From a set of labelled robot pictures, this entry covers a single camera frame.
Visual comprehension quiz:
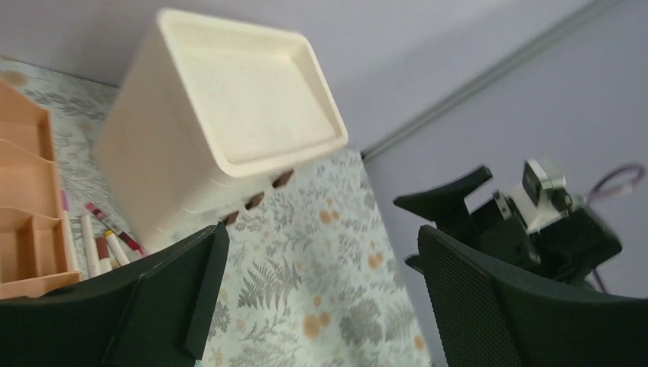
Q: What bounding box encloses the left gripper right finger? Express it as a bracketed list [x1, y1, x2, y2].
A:
[418, 225, 647, 366]

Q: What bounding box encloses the floral table mat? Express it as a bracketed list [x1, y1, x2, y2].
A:
[1, 60, 433, 366]

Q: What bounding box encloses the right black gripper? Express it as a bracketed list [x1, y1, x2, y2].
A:
[393, 165, 622, 284]

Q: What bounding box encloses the aluminium corner frame post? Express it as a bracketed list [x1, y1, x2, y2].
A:
[361, 0, 620, 162]

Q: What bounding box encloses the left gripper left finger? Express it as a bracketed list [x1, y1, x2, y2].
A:
[1, 223, 229, 366]

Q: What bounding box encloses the red capped marker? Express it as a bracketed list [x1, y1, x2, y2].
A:
[85, 203, 147, 257]

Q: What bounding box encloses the white three-drawer cabinet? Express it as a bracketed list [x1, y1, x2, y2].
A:
[93, 8, 348, 254]

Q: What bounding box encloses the purple capped white marker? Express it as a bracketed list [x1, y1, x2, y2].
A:
[61, 191, 79, 271]

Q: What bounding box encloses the peach plastic file organizer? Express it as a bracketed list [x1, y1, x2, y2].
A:
[1, 83, 81, 299]

